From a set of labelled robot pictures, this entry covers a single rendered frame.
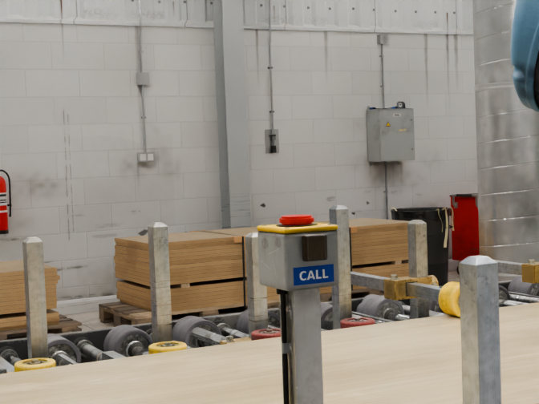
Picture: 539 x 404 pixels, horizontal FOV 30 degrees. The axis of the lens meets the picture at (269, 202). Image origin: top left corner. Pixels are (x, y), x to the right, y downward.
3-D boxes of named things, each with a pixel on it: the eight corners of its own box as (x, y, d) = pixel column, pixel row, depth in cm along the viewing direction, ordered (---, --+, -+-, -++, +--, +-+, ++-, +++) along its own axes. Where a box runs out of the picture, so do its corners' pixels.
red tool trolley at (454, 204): (538, 272, 989) (536, 190, 984) (485, 280, 945) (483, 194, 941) (500, 268, 1028) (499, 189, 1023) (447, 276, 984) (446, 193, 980)
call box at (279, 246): (341, 292, 115) (338, 224, 114) (286, 298, 111) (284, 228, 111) (310, 285, 121) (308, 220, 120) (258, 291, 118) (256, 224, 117)
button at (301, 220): (321, 230, 115) (320, 215, 115) (289, 232, 113) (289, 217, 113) (303, 228, 118) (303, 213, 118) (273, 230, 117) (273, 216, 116)
